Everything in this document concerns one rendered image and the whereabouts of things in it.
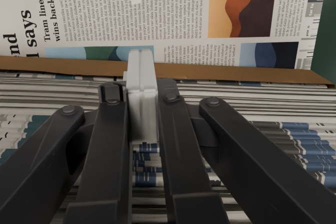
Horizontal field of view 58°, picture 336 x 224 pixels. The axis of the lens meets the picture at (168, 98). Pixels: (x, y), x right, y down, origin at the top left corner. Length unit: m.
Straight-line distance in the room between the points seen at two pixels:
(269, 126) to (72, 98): 0.14
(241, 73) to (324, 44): 1.09
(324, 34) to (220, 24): 1.07
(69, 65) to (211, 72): 0.13
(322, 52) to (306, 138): 1.18
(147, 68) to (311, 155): 0.11
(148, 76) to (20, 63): 0.16
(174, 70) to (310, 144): 0.14
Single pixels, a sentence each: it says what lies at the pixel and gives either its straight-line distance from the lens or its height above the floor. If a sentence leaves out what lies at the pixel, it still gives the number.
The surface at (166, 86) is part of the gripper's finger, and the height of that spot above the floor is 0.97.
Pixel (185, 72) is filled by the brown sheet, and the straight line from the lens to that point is 0.28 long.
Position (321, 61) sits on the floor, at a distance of 1.39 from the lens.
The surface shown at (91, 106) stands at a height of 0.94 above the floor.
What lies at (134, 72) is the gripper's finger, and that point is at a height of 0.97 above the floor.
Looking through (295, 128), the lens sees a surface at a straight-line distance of 0.22.
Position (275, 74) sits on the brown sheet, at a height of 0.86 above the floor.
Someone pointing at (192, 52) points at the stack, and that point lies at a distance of 0.31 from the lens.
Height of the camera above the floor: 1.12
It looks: 65 degrees down
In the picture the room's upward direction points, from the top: 167 degrees clockwise
